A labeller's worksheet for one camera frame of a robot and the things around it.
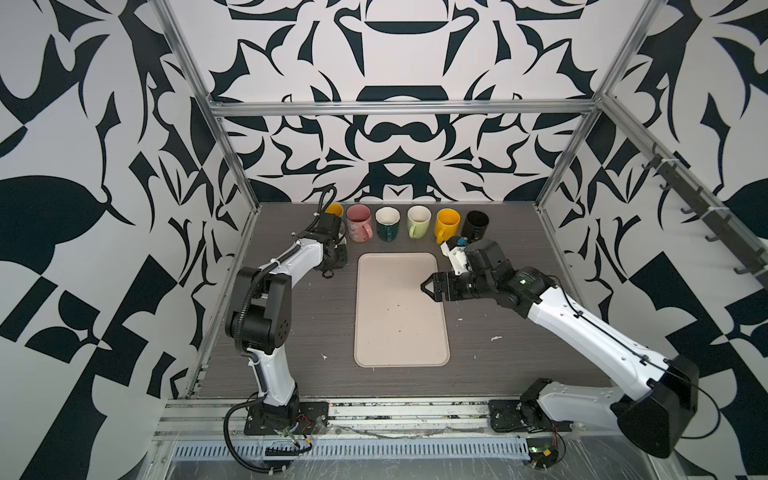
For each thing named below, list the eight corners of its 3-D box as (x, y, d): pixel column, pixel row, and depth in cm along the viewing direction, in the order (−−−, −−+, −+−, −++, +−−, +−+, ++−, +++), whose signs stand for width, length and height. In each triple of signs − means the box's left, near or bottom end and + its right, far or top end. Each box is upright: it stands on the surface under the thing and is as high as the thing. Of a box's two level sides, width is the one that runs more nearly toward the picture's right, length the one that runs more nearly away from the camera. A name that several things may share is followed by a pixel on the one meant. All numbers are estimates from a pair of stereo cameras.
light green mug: (407, 246, 109) (409, 228, 102) (406, 223, 116) (408, 205, 108) (430, 246, 109) (433, 228, 102) (427, 223, 116) (430, 205, 108)
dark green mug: (375, 250, 108) (375, 231, 100) (376, 226, 116) (375, 206, 107) (399, 250, 108) (401, 231, 100) (398, 226, 116) (400, 206, 107)
